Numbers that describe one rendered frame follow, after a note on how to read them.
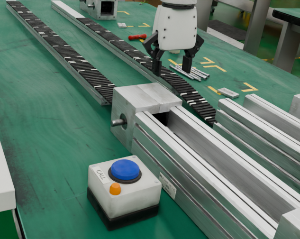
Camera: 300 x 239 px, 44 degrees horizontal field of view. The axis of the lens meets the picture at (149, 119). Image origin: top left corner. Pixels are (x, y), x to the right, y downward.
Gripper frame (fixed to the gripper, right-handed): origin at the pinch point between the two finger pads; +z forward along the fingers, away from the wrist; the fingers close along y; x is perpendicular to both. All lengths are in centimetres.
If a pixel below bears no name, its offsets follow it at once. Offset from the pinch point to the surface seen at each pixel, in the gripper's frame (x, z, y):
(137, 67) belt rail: -16.2, 4.6, 1.4
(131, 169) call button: 36.2, 0.7, 27.5
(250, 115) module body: 29.0, -0.2, 0.0
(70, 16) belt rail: -71, 0, 5
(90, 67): -12.5, 2.1, 16.8
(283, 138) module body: 37.4, 0.3, 0.0
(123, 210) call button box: 39.1, 5.0, 29.7
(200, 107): 11.5, 5.8, -1.6
